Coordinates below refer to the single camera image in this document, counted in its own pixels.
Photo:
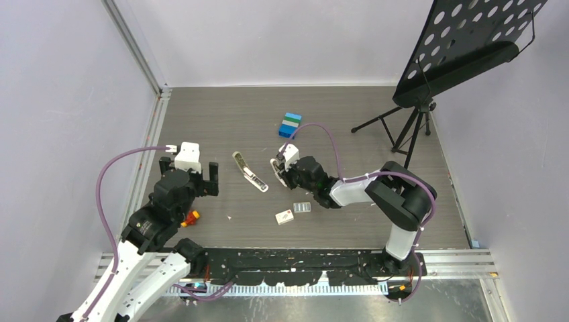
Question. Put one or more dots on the olive green white stapler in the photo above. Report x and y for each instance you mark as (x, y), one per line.
(248, 174)

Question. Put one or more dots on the small white stapler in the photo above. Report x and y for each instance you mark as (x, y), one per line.
(275, 164)

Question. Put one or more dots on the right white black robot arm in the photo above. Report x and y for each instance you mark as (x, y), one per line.
(402, 196)

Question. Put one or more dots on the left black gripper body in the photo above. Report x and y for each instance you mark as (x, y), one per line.
(196, 189)

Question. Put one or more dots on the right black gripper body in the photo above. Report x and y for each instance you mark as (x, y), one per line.
(294, 179)

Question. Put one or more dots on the black music stand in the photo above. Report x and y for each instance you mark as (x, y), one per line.
(459, 41)

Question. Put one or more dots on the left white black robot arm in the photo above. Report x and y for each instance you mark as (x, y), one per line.
(117, 296)

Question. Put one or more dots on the red yellow toy brick car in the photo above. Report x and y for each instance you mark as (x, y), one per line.
(190, 219)

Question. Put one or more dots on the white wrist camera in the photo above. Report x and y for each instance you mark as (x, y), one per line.
(288, 154)
(186, 156)

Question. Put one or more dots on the white staples box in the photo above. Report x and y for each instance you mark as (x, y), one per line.
(284, 217)

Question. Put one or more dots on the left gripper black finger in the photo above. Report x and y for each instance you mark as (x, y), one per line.
(211, 185)
(166, 165)

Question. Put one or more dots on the clear staples tray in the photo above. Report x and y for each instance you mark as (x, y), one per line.
(303, 207)

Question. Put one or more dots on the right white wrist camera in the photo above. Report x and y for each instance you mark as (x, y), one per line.
(288, 154)

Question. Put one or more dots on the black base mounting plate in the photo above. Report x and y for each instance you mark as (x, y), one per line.
(300, 267)

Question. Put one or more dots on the aluminium frame rail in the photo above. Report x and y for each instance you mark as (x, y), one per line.
(149, 93)

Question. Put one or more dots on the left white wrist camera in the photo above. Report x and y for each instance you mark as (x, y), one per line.
(186, 156)

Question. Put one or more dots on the blue green toy brick stack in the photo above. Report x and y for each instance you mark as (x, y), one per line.
(289, 125)

